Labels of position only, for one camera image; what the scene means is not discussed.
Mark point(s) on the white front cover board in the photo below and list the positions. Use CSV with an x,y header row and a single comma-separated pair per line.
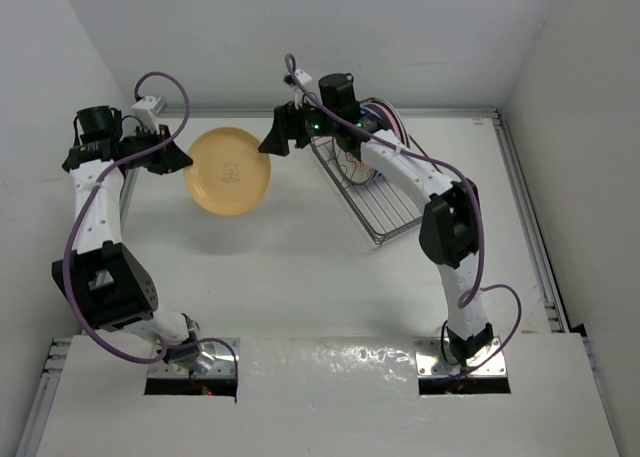
x,y
333,397

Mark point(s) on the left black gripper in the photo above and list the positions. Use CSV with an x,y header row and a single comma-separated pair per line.
x,y
170,158

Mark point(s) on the metal base plate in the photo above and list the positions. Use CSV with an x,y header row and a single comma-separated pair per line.
x,y
434,361
210,360

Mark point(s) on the white plate green rim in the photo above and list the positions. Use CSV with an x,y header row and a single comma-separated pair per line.
x,y
405,136

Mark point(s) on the blue plastic plate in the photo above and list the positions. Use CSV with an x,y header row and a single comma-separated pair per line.
x,y
372,112

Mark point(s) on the pink plastic plate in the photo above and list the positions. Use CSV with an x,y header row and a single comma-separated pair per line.
x,y
388,116

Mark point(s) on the yellow plastic plate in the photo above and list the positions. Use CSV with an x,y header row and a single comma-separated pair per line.
x,y
228,175

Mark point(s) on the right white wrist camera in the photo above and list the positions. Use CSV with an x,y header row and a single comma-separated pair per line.
x,y
299,84

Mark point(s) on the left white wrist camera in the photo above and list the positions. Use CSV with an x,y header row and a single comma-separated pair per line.
x,y
148,111

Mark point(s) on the metal wire dish rack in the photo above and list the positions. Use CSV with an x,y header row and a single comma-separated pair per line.
x,y
381,208

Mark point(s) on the white plate orange sunburst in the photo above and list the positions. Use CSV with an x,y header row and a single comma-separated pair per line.
x,y
353,170

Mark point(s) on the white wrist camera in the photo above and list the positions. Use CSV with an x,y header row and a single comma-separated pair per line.
x,y
299,84
148,111

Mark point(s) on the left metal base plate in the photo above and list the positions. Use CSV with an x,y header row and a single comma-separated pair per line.
x,y
210,360

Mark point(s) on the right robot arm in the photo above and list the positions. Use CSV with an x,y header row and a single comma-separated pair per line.
x,y
451,233

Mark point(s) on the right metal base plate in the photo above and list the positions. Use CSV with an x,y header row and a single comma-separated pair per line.
x,y
434,361

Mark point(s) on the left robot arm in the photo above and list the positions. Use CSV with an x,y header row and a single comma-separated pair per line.
x,y
110,293

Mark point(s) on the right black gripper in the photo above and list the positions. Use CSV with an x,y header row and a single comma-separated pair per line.
x,y
284,129

